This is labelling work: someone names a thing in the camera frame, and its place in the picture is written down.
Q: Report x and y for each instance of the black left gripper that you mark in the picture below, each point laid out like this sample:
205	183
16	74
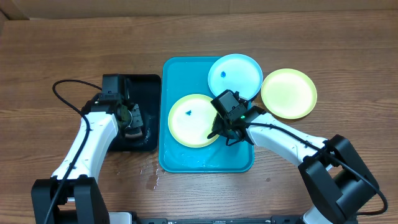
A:
137	119

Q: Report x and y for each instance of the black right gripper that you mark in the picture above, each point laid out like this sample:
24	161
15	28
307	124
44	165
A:
220	129

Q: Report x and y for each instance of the light blue plate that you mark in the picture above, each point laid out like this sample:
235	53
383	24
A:
236	72

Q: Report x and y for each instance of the yellow plate with blue stain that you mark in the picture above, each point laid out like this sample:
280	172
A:
289	93

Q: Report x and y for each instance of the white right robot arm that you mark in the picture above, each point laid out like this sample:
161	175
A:
337	179

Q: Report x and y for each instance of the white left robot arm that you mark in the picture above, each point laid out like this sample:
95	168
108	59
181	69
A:
72	194

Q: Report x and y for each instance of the black rectangular water tray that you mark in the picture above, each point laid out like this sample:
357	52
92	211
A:
144	90

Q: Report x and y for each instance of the teal plastic tray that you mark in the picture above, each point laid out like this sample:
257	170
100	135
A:
184	76

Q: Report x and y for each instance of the cardboard backdrop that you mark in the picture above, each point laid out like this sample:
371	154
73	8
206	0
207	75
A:
66	9

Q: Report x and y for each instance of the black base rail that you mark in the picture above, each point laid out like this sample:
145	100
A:
217	220

